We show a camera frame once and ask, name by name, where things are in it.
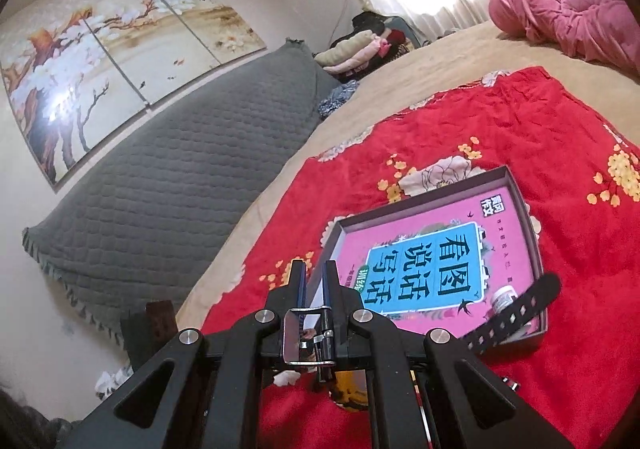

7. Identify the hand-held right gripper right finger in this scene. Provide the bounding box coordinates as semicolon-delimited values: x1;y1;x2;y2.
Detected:
322;261;576;449

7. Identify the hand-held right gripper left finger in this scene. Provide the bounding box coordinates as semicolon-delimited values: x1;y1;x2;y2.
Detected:
62;260;307;449

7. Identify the white pill bottle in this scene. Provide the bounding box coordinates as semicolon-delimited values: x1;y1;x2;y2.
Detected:
489;286;535;336

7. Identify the yellow watch with black strap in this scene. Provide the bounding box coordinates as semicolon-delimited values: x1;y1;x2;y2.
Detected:
325;273;562;414

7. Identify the dark wooden nightstand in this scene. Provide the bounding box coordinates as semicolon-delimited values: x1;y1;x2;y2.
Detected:
120;300;177;380

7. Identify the grey quilted headboard cover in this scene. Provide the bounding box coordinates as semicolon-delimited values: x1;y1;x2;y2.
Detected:
21;39;346;350

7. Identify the blue patterned cloth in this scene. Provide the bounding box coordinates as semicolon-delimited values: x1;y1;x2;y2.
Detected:
317;79;361;120

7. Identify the pile of folded clothes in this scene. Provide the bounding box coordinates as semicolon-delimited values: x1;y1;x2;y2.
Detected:
312;11;423;82

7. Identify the red floral blanket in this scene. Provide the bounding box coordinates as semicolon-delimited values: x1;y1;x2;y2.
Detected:
200;66;640;449

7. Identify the pink quilt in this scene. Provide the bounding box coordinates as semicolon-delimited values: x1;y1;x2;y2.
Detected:
487;0;640;74

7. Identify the floral wall painting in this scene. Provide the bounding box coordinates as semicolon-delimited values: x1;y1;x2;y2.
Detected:
0;0;268;187

